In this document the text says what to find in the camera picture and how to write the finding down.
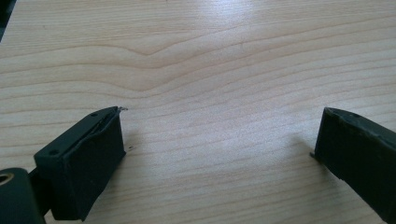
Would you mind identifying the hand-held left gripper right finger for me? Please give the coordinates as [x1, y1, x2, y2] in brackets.
[313, 106, 396, 224]

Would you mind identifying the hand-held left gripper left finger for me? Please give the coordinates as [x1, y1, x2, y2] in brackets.
[33, 105, 127, 222]

